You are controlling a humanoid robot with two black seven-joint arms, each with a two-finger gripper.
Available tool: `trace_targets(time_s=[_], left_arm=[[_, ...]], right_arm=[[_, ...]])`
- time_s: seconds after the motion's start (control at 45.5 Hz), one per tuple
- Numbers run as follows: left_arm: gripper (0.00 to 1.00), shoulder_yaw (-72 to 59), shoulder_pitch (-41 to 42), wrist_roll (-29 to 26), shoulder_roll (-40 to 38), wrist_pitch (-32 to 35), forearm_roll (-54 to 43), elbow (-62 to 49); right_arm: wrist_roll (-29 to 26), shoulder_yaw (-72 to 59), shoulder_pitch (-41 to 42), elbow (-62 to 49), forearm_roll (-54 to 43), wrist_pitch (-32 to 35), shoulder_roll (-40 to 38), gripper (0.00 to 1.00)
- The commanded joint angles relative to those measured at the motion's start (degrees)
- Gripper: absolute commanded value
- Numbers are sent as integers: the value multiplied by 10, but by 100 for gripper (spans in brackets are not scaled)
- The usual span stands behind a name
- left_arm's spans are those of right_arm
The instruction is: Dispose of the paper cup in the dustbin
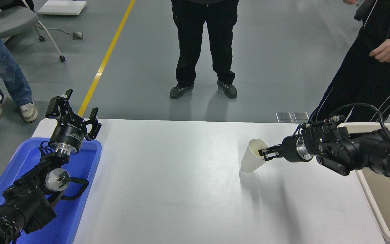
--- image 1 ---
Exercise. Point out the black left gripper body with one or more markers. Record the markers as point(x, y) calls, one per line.
point(67, 133)

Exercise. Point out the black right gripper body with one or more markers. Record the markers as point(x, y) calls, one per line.
point(289, 149)

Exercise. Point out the white paper cup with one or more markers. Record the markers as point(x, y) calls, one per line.
point(251, 161)

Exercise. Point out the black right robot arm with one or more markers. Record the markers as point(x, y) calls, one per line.
point(350, 150)

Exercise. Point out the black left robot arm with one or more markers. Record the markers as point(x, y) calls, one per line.
point(25, 203)

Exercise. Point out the large pale dustbin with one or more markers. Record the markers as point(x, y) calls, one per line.
point(388, 203)

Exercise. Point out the person's right hand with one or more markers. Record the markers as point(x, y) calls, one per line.
point(350, 1)

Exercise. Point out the metal floor plate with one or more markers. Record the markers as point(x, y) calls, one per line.
point(301, 117)
point(283, 117)

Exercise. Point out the blue plastic tray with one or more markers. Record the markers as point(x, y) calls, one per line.
point(80, 189)

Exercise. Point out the yellow floor tape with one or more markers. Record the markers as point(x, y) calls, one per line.
point(105, 59)

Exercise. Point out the small grey floor device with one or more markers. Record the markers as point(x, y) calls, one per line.
point(78, 35)

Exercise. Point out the white flat board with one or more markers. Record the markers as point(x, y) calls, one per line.
point(61, 6)

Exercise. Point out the grey office chair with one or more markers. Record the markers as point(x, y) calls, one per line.
point(12, 20)

